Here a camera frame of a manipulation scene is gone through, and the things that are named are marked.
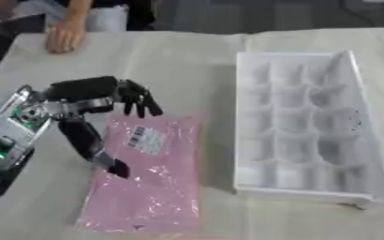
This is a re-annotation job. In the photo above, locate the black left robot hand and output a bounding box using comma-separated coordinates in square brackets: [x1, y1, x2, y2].
[39, 75, 165, 179]

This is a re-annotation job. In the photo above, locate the white compartment box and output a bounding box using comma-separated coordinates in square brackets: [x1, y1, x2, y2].
[231, 50, 384, 207]

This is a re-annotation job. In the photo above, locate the person's hand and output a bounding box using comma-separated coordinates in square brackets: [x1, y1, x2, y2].
[44, 19, 87, 54]

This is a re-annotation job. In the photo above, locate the person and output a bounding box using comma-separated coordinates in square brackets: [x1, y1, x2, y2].
[44, 0, 158, 54]

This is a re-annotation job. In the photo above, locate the pink plastic bag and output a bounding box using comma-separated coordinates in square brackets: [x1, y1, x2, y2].
[72, 112, 204, 233]

